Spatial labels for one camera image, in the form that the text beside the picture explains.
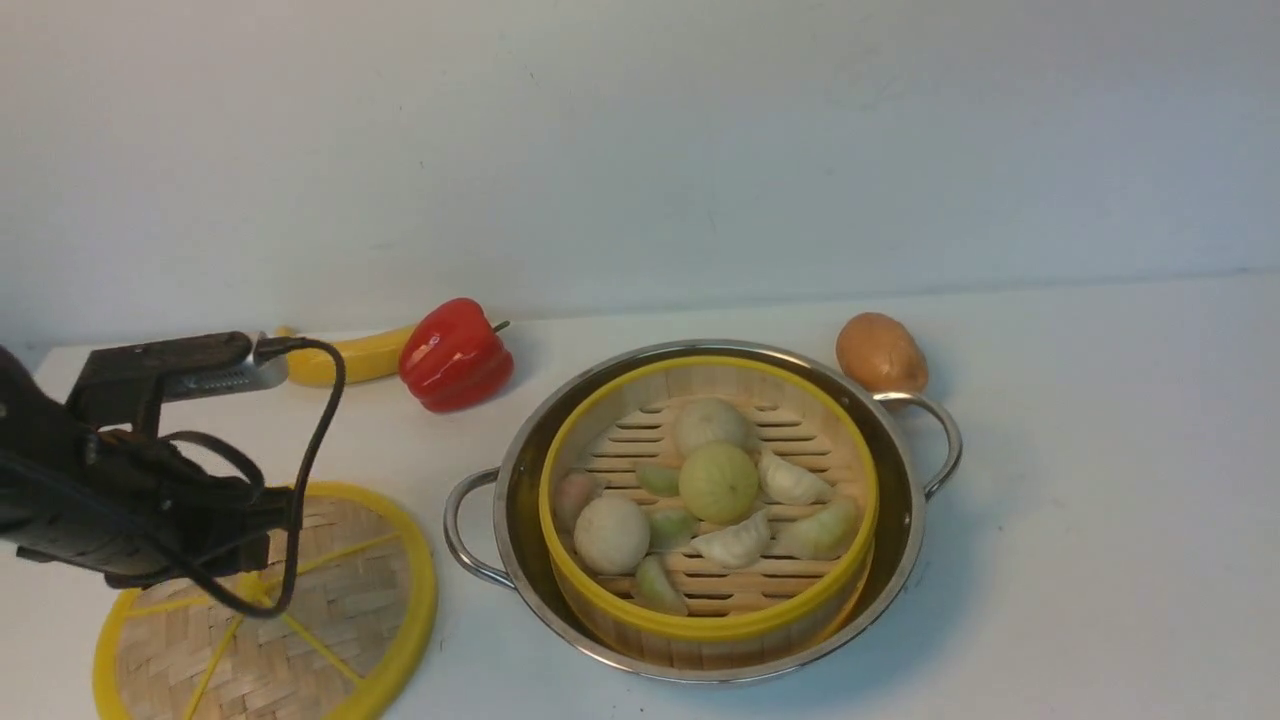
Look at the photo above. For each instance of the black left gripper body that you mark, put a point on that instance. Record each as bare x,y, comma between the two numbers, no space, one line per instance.
142,511

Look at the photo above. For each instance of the woven bamboo lid yellow rim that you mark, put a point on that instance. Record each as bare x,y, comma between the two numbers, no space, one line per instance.
360,620

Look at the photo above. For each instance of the bamboo steamer basket yellow rim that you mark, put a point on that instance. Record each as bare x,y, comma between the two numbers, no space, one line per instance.
739,617

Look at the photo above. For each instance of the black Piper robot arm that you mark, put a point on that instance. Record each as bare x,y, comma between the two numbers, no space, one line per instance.
31,420

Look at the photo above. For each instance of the yellow banana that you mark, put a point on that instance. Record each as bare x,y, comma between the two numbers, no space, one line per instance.
367,358

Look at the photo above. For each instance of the red bell pepper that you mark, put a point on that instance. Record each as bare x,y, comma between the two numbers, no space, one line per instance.
455,358

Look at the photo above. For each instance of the pink dumpling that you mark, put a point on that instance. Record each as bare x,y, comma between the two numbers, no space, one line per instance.
572,494

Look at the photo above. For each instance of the white round bun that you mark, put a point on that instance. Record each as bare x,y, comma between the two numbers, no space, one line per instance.
612,535

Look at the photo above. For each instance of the pale green dumpling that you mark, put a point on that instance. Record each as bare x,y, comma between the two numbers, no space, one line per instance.
671,528
654,591
657,479
825,535

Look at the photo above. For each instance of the cream round bun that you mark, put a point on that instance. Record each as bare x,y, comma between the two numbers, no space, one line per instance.
706,420

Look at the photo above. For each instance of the pale green round bun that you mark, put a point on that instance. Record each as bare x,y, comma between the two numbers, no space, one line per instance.
719,483

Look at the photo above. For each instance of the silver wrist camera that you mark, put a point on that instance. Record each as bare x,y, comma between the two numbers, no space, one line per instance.
126,386

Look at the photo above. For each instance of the stainless steel two-handled pot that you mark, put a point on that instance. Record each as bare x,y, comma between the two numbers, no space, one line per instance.
493,527

